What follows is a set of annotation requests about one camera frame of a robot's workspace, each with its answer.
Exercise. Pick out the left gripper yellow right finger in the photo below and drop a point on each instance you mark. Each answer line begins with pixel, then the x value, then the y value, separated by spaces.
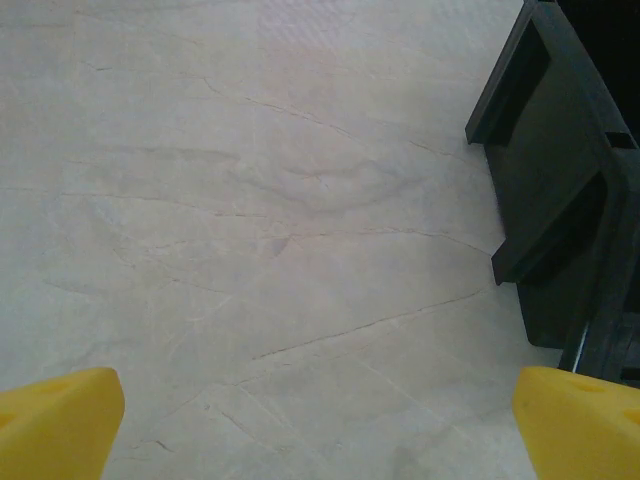
pixel 575 430

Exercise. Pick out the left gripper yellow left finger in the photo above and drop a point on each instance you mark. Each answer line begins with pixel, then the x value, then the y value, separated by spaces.
pixel 50 425

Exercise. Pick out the black plastic bin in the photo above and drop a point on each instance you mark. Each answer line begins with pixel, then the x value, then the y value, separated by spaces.
pixel 560 150

